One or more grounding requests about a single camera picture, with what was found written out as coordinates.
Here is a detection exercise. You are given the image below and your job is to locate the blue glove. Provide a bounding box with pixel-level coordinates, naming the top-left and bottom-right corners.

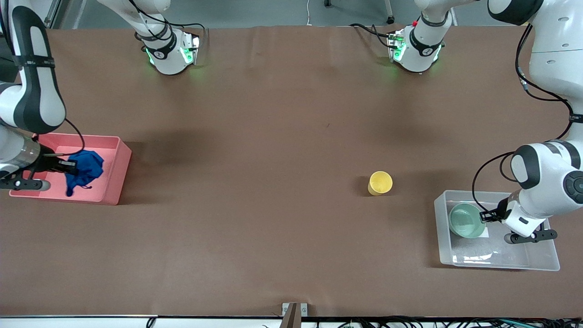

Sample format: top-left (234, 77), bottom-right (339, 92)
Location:
top-left (65, 150), bottom-right (105, 197)

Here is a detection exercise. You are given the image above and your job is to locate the pale green bowl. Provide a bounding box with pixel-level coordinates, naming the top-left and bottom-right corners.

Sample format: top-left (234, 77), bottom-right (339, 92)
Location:
top-left (449, 203), bottom-right (487, 239)

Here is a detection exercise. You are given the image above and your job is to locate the yellow plastic cup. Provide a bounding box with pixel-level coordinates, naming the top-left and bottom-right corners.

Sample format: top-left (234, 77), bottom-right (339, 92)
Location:
top-left (368, 171), bottom-right (393, 196)

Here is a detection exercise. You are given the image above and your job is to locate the clear plastic box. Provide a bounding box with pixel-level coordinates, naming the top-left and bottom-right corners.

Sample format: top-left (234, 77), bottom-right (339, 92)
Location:
top-left (434, 190), bottom-right (561, 272)

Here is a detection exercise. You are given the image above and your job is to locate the pink plastic bin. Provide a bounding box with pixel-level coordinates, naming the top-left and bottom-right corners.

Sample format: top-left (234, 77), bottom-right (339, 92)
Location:
top-left (9, 133), bottom-right (133, 205)

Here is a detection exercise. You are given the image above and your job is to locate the brown paper table cover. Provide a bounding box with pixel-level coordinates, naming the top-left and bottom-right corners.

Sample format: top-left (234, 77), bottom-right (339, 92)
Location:
top-left (0, 24), bottom-right (583, 318)

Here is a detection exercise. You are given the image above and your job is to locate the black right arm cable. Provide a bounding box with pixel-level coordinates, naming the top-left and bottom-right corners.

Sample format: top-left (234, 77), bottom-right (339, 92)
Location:
top-left (64, 118), bottom-right (86, 158)

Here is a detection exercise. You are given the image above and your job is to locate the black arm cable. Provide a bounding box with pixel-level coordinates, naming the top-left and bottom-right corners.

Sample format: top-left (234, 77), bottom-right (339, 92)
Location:
top-left (471, 23), bottom-right (575, 220)
top-left (64, 118), bottom-right (86, 158)

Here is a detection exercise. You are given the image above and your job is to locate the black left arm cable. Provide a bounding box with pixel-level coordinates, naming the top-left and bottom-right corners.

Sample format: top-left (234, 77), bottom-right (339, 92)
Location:
top-left (471, 23), bottom-right (575, 220)

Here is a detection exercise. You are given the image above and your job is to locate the black cable bundle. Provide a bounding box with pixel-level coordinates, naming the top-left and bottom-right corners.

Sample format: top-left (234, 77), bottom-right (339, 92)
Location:
top-left (314, 317), bottom-right (583, 328)

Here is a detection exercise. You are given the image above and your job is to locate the aluminium frame strut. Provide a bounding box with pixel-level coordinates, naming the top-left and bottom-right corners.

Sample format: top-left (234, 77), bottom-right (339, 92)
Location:
top-left (43, 0), bottom-right (63, 29)

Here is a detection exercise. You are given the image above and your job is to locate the black right base cable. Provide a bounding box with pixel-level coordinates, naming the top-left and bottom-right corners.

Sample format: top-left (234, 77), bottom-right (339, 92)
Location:
top-left (128, 0), bottom-right (210, 51)

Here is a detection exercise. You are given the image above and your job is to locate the black base cable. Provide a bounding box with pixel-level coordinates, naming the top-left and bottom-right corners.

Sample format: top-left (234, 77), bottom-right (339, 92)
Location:
top-left (349, 23), bottom-right (398, 49)
top-left (128, 0), bottom-right (210, 51)

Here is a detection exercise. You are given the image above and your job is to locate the black left base cable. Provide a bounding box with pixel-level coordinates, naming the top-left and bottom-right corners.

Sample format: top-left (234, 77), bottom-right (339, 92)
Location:
top-left (349, 23), bottom-right (398, 49)

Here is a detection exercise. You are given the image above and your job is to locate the metal table edge bracket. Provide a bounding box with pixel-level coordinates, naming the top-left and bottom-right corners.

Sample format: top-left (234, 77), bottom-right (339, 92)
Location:
top-left (281, 302), bottom-right (309, 328)

